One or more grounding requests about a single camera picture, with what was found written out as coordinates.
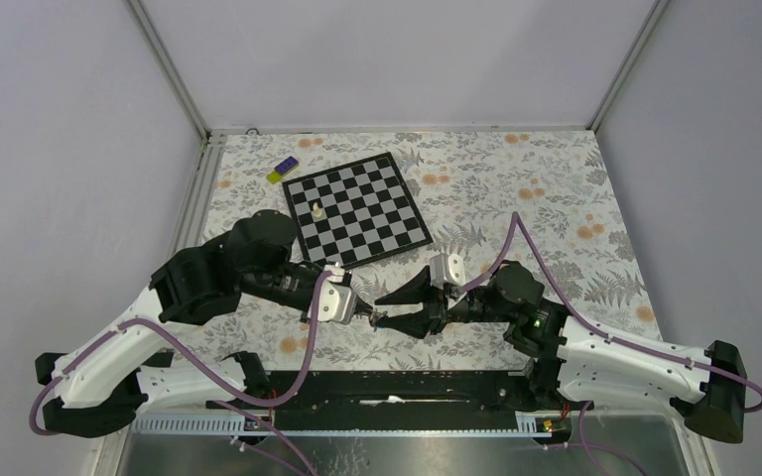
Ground purple yellow toy brick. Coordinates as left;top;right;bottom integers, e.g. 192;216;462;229
267;156;299;183

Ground black grey chessboard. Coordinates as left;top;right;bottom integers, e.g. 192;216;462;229
283;152;433;269

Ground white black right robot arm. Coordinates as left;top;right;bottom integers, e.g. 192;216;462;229
372;257;746;443

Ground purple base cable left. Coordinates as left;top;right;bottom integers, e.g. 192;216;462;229
209;401;319;476

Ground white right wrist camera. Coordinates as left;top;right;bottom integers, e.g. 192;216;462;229
429;253;466;289

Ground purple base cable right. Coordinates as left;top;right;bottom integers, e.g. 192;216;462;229
538;401;645;476

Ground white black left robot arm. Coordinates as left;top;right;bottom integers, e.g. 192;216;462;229
29;209;371;438

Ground floral table mat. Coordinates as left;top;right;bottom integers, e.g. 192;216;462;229
181;131;664;371

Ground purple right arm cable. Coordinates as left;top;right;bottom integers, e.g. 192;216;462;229
459;211;762;416

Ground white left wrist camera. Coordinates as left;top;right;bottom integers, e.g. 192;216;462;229
312;264;357;325

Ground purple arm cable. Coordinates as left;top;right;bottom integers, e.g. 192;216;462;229
459;211;762;416
28;269;346;437

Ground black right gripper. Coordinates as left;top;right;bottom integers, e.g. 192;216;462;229
375;264;514;340

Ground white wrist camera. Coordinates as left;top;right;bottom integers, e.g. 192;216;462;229
312;264;357;325
429;253;466;289

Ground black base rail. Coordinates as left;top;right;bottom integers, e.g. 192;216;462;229
209;369;554;432

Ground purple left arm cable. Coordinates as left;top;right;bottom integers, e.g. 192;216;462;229
28;269;346;437

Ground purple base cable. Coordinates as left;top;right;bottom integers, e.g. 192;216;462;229
538;401;645;476
209;401;319;476

